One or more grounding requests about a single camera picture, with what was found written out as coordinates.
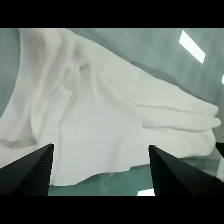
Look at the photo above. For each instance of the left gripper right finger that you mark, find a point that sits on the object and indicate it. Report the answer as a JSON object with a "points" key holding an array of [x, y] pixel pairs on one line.
{"points": [[173, 176]]}

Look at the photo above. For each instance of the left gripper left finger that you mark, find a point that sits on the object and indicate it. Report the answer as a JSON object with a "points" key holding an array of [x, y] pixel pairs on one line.
{"points": [[30, 176]]}

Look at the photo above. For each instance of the white shirt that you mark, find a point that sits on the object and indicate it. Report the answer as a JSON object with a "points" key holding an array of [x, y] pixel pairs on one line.
{"points": [[100, 116]]}

